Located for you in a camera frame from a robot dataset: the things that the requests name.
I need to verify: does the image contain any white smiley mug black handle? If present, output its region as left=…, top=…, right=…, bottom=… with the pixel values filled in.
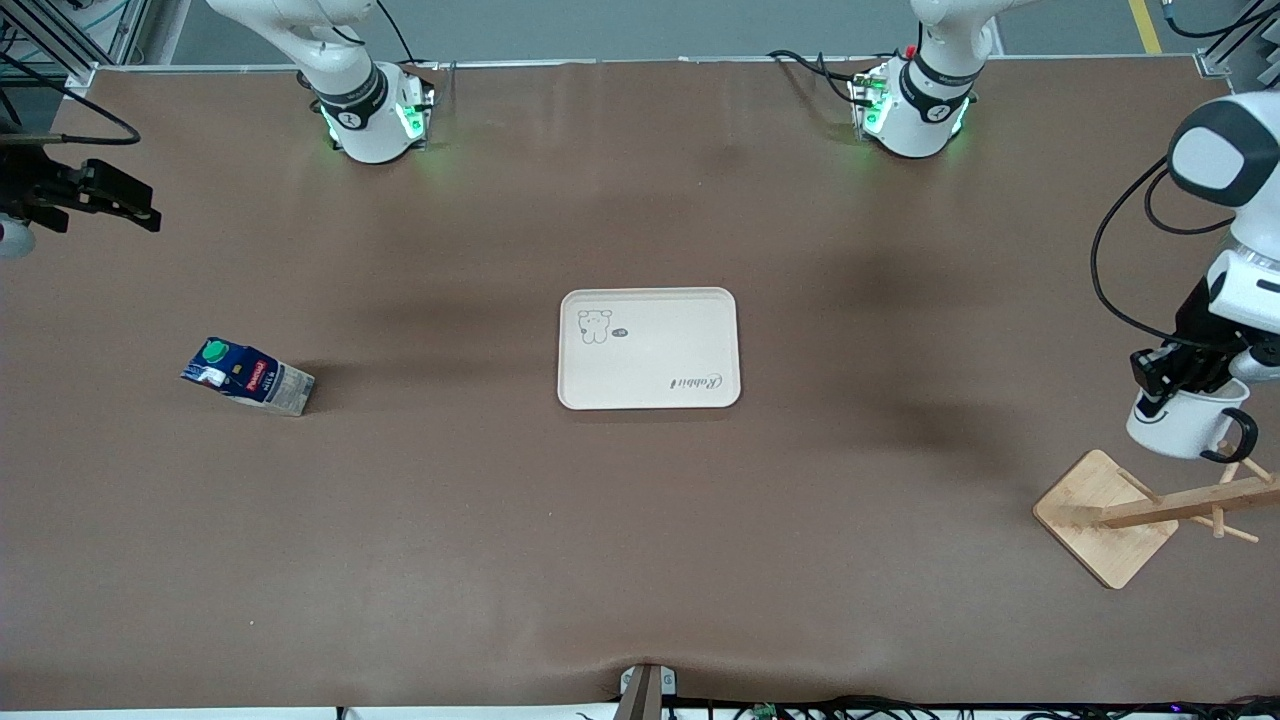
left=1126, top=378, right=1259, bottom=464

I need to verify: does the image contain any blue and white milk carton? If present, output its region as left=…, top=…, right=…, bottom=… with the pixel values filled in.
left=181, top=337, right=317, bottom=418

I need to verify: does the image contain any cream tray with bear print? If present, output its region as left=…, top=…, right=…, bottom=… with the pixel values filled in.
left=557, top=287, right=742, bottom=411

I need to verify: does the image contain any wooden mug stand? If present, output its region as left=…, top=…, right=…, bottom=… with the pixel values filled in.
left=1032, top=449, right=1280, bottom=590

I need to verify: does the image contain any aluminium frame rail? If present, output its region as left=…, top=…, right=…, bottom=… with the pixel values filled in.
left=1160, top=0, right=1280, bottom=79
left=0, top=0, right=136, bottom=89

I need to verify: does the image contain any black left arm base cable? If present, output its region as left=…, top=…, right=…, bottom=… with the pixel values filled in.
left=767, top=48, right=873, bottom=107

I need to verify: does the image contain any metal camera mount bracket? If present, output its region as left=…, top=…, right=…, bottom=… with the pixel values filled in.
left=618, top=662, right=678, bottom=720

